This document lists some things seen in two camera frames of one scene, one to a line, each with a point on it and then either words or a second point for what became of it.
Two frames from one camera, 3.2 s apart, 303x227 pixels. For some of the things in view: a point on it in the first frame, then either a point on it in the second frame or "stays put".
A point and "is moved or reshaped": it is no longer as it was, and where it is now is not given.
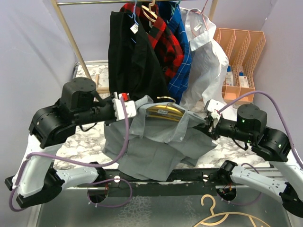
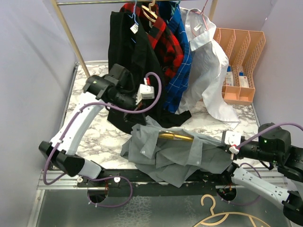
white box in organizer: [229, 76] stays put
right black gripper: [208, 126] to [237, 156]
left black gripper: [110, 99] to [141, 105]
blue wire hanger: [134, 15] stays put
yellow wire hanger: [164, 111] to [169, 135]
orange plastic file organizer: [241, 48] stays put
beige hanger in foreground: [227, 213] stays put
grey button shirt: [154, 150] is moved or reshaped
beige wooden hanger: [148, 10] stays put
